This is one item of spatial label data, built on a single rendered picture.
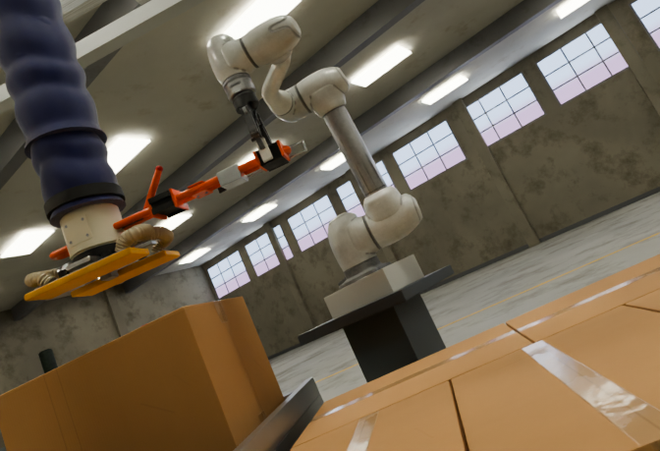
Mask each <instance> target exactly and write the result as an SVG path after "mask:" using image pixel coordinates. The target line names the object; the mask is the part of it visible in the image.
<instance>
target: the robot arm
mask: <svg viewBox="0 0 660 451"><path fill-rule="evenodd" d="M300 39H301V29H300V27H299V25H298V24H297V22H296V21H295V20H294V19H293V18H292V17H290V16H287V15H281V16H276V17H273V18H271V19H268V20H266V21H265V22H263V23H261V24H259V25H257V26H256V27H254V28H252V29H251V30H250V31H248V32H247V33H246V34H245V35H243V36H242V37H240V38H238V39H234V38H233V37H232V36H230V35H228V34H225V33H220V34H217V35H215V36H213V37H212V38H211V39H210V40H209V42H208V44H207V54H208V58H209V62H210V65H211V68H212V70H213V73H214V75H215V77H216V79H217V80H218V82H219V83H220V84H221V85H222V86H223V89H224V91H225V92H226V95H227V97H228V99H229V101H230V102H231V103H233V105H234V107H235V109H236V111H237V113H238V114H241V115H243V116H244V119H245V121H246V124H247V128H248V131H249V133H250V136H251V137H252V138H253V139H251V141H252V142H255V144H256V146H257V149H258V151H259V153H260V155H261V158H262V160H263V162H264V163H265V162H267V161H269V160H271V159H273V156H272V154H271V151H270V149H269V147H268V145H269V144H271V143H273V142H272V140H271V138H270V137H269V135H268V133H267V130H266V128H265V126H264V124H263V122H262V119H261V118H260V115H259V114H258V112H256V108H257V107H258V106H259V101H258V99H257V97H256V89H255V86H254V84H253V82H252V80H251V77H250V75H251V74H252V73H253V72H254V71H255V70H256V69H257V68H259V67H260V66H262V65H265V64H266V65H272V66H271V68H270V70H269V72H268V75H267V77H266V79H265V81H264V84H263V87H262V97H263V99H264V101H265V103H266V104H267V105H268V107H269V109H270V110H271V111H272V112H273V113H274V115H275V116H276V117H278V118H279V119H281V120H283V121H286V122H297V121H298V120H300V119H301V118H302V117H304V116H306V115H308V114H310V113H312V112H313V111H314V112H315V113H316V114H317V115H318V116H319V117H321V118H322V119H324V121H325V123H326V125H327V126H328V128H329V130H330V132H331V134H332V136H333V138H334V140H335V141H336V143H337V145H338V146H339V148H340V150H341V152H342V154H343V155H344V157H345V159H346V161H347V163H348V165H349V167H350V169H351V170H352V172H353V174H354V176H355V178H356V180H357V183H358V185H359V186H360V188H361V190H362V192H363V194H364V196H365V199H364V202H363V207H364V211H365V215H364V216H360V217H357V215H356V214H355V213H352V212H344V213H342V214H340V215H338V216H336V217H335V218H333V219H332V220H331V221H330V222H329V224H328V239H329V244H330V247H331V249H332V252H333V254H334V256H335V257H336V259H337V261H338V263H339V265H340V266H341V268H342V270H343V272H344V274H345V277H344V279H343V280H342V281H340V282H339V284H338V285H339V288H340V290H341V289H343V288H345V287H347V286H349V285H351V284H353V283H355V282H357V281H358V280H360V279H361V278H363V277H365V276H367V275H369V274H371V273H373V272H375V271H377V270H379V269H381V268H383V267H385V266H388V265H390V264H392V263H391V261H389V262H384V263H381V262H380V260H379V258H378V257H377V255H376V252H378V251H379V250H380V249H382V248H384V247H387V246H389V245H392V244H394V243H396V242H398V241H400V240H401V239H403V238H405V236H407V235H408V234H409V233H410V232H411V231H413V230H414V228H415V227H416V226H417V225H418V224H419V222H420V221H421V219H422V214H421V211H420V209H419V206H418V204H417V201H416V199H415V198H414V197H412V196H411V195H408V194H403V195H401V194H400V193H399V192H398V190H397V189H396V188H394V187H391V186H388V187H387V185H386V183H385V181H384V179H383V177H382V175H381V174H380V172H379V170H378V168H377V166H376V164H375V162H374V160H373V159H372V157H371V155H370V153H369V151H368V149H367V147H366V146H365V144H364V142H363V140H362V137H361V136H360V134H359V132H358V129H357V127H356V125H355V123H354V122H353V120H352V118H351V116H350V114H349V112H348V110H347V109H346V107H345V106H346V97H345V93H347V92H348V90H349V85H350V83H349V81H348V80H347V78H346V77H345V75H344V74H343V72H342V71H341V70H340V68H338V67H329V68H324V69H321V70H319V71H317V72H315V73H313V74H311V75H309V76H308V77H306V78H304V79H303V80H301V81H300V82H299V83H298V84H296V85H294V86H292V87H290V88H289V89H287V90H285V91H284V90H280V86H281V84H282V82H283V79H284V78H285V76H286V73H287V71H288V69H289V66H290V63H291V54H292V50H293V48H294V47H295V46H296V45H297V44H298V42H299V41H300Z"/></svg>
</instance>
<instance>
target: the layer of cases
mask: <svg viewBox="0 0 660 451"><path fill-rule="evenodd" d="M506 324H507V325H506ZM506 324H505V323H502V324H499V325H497V326H495V327H492V328H490V329H488V330H486V331H483V332H481V333H479V334H477V335H474V336H472V337H470V338H468V339H466V340H464V341H462V342H459V343H457V344H455V345H453V346H450V347H448V348H446V349H444V350H441V351H439V352H437V353H435V354H432V355H430V356H428V357H425V358H423V359H421V360H419V361H416V362H414V363H412V364H410V365H407V366H404V367H402V368H399V369H397V370H395V371H392V372H390V373H388V374H386V375H383V376H381V377H379V378H377V379H374V380H372V381H370V382H368V383H365V384H364V385H362V386H360V387H357V388H355V389H353V390H350V391H348V392H346V393H344V394H341V395H339V396H337V397H335V398H332V399H330V400H328V401H326V402H324V403H323V405H322V406H321V407H320V409H319V410H318V412H317V413H316V414H315V416H314V417H313V419H312V420H311V421H310V423H309V424H308V426H307V427H306V428H305V430H304V431H303V432H302V434H301V436H300V437H299V438H298V440H297V441H296V443H295V444H294V445H293V447H292V449H291V450H290V451H660V254H658V255H656V256H654V257H651V258H649V259H647V260H645V261H642V262H640V263H638V264H635V265H633V266H631V267H629V268H626V269H624V270H622V271H620V272H617V273H615V274H613V275H611V276H608V277H606V278H604V279H601V280H599V281H597V282H595V283H592V284H590V285H588V286H586V287H583V288H581V289H579V290H577V291H574V292H572V293H570V294H568V295H566V296H564V297H562V298H559V299H557V300H555V301H553V302H550V303H548V304H546V305H544V306H541V307H539V308H537V309H535V310H531V311H529V312H526V313H524V314H522V315H520V316H517V317H515V318H513V319H511V320H508V321H506Z"/></svg>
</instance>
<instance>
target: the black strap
mask: <svg viewBox="0 0 660 451"><path fill-rule="evenodd" d="M102 195H113V196H118V197H121V198H122V199H123V200H124V201H125V200H126V198H125V195H124V192H123V189H122V187H121V186H119V185H117V184H114V183H107V182H100V183H90V184H84V185H80V186H76V187H72V188H69V189H66V190H65V191H62V192H60V193H58V194H56V195H54V196H53V197H51V198H50V199H49V200H48V201H47V202H46V203H45V204H44V210H45V214H46V217H47V219H48V220H49V221H50V216H51V214H52V212H53V211H54V210H55V209H57V208H59V207H60V206H62V205H64V204H67V203H69V202H72V201H75V200H78V199H82V198H85V197H94V196H102Z"/></svg>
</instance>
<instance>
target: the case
mask: <svg viewBox="0 0 660 451"><path fill-rule="evenodd" d="M284 401H285V399H284V396H283V394H282V391H281V389H280V386H279V384H278V382H277V379H276V377H275V374H274V372H273V369H272V367H271V364H270V363H269V361H268V358H267V356H266V353H265V351H264V348H263V346H262V343H261V341H260V339H259V336H258V334H257V331H256V329H255V326H254V324H253V321H252V319H251V317H250V314H249V312H248V308H247V305H246V303H245V300H244V298H243V296H241V297H236V298H230V299H225V300H219V301H214V302H208V303H202V304H197V305H191V306H185V307H181V308H179V309H177V310H174V311H172V312H170V313H168V314H166V315H164V316H162V317H160V318H157V319H155V320H153V321H151V322H149V323H148V324H146V325H144V326H142V327H140V328H138V329H136V330H134V331H132V332H130V333H128V334H126V335H123V336H121V337H119V338H117V339H115V340H113V341H111V342H109V343H107V344H105V345H103V346H101V347H99V348H97V349H95V350H93V351H91V352H88V353H86V354H84V355H82V356H80V357H78V358H76V359H74V360H72V361H70V362H68V363H66V364H64V365H62V366H59V367H57V368H54V369H52V370H50V371H48V372H46V373H44V374H43V375H41V376H39V377H37V378H35V379H33V380H31V381H29V382H27V383H25V384H23V385H20V386H18V387H16V388H14V389H12V390H10V391H8V392H6V393H4V394H2V395H0V429H1V432H2V436H3V439H4V443H5V446H6V450H7V451H233V450H235V449H236V448H237V447H238V446H239V445H240V444H241V443H242V442H243V441H244V440H245V439H246V438H247V437H248V436H249V435H250V434H251V433H252V432H253V431H254V430H255V429H256V428H257V427H258V426H259V425H260V424H261V423H262V422H263V421H264V420H265V419H266V418H267V417H268V416H269V415H270V414H271V413H272V412H274V411H275V410H276V409H277V408H278V407H279V406H280V405H281V404H282V403H283V402H284Z"/></svg>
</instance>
